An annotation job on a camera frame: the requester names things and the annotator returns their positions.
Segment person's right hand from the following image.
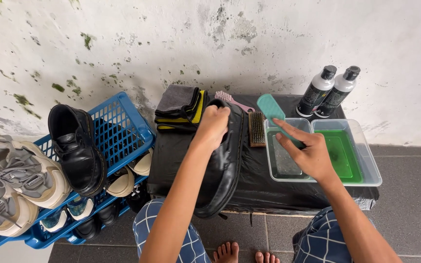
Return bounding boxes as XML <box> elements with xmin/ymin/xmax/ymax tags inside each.
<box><xmin>272</xmin><ymin>118</ymin><xmax>337</xmax><ymax>182</ymax></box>

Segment person's left hand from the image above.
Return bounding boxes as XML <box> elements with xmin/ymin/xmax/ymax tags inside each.
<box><xmin>193</xmin><ymin>105</ymin><xmax>232</xmax><ymax>151</ymax></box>

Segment teal plastic brush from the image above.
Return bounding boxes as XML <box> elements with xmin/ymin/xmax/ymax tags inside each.
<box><xmin>257</xmin><ymin>94</ymin><xmax>306</xmax><ymax>148</ymax></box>

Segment black leather shoe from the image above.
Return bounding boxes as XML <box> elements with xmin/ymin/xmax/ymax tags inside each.
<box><xmin>48</xmin><ymin>104</ymin><xmax>108</xmax><ymax>198</ymax></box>
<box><xmin>193</xmin><ymin>99</ymin><xmax>246</xmax><ymax>220</ymax></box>

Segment pink plastic brush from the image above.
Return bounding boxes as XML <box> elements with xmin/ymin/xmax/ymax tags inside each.
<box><xmin>214</xmin><ymin>91</ymin><xmax>256</xmax><ymax>113</ymax></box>

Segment yellow and black folded cloth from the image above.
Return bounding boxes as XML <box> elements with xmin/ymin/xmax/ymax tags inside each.
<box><xmin>154</xmin><ymin>90</ymin><xmax>210</xmax><ymax>132</ymax></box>

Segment wooden bristle brush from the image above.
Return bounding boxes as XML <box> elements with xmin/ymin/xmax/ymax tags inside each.
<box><xmin>248</xmin><ymin>111</ymin><xmax>267</xmax><ymax>148</ymax></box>

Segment grey folded cloth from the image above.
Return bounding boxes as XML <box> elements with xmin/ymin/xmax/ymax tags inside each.
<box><xmin>155</xmin><ymin>85</ymin><xmax>201</xmax><ymax>115</ymax></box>

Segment black plastic sheet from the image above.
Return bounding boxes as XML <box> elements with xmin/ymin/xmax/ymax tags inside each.
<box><xmin>147</xmin><ymin>94</ymin><xmax>380</xmax><ymax>216</ymax></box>

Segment clear container with water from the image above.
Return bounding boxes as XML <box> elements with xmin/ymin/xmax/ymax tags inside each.
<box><xmin>263</xmin><ymin>118</ymin><xmax>316</xmax><ymax>183</ymax></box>

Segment beige shoe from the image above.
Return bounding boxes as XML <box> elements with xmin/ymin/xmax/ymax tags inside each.
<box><xmin>106</xmin><ymin>166</ymin><xmax>135</xmax><ymax>198</ymax></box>
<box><xmin>128</xmin><ymin>148</ymin><xmax>154</xmax><ymax>177</ymax></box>

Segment white bottle with black label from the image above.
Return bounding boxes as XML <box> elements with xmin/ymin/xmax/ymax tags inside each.
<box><xmin>314</xmin><ymin>66</ymin><xmax>361</xmax><ymax>119</ymax></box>
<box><xmin>296</xmin><ymin>65</ymin><xmax>338</xmax><ymax>118</ymax></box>

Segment blue checked shorts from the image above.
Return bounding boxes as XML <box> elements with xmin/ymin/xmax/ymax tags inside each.
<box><xmin>133</xmin><ymin>198</ymin><xmax>376</xmax><ymax>263</ymax></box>

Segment clear container with green liquid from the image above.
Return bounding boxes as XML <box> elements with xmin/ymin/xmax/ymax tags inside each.
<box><xmin>310</xmin><ymin>119</ymin><xmax>383</xmax><ymax>187</ymax></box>

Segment person's left foot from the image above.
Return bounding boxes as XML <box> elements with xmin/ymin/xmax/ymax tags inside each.
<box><xmin>213</xmin><ymin>241</ymin><xmax>240</xmax><ymax>263</ymax></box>

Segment person's foot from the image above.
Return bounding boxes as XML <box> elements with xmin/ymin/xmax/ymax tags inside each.
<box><xmin>213</xmin><ymin>241</ymin><xmax>240</xmax><ymax>263</ymax></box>
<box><xmin>255</xmin><ymin>251</ymin><xmax>281</xmax><ymax>263</ymax></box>

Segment glossy black shoe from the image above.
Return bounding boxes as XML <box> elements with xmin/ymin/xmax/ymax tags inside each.
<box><xmin>97</xmin><ymin>202</ymin><xmax>120</xmax><ymax>227</ymax></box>
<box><xmin>73</xmin><ymin>216</ymin><xmax>101</xmax><ymax>241</ymax></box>

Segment person's right foot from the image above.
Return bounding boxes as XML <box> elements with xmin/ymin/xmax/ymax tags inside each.
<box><xmin>255</xmin><ymin>251</ymin><xmax>281</xmax><ymax>263</ymax></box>

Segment teal knit sneaker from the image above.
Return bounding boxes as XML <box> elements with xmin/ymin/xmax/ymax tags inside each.
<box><xmin>67</xmin><ymin>197</ymin><xmax>95</xmax><ymax>221</ymax></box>
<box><xmin>40</xmin><ymin>207</ymin><xmax>68</xmax><ymax>233</ymax></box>

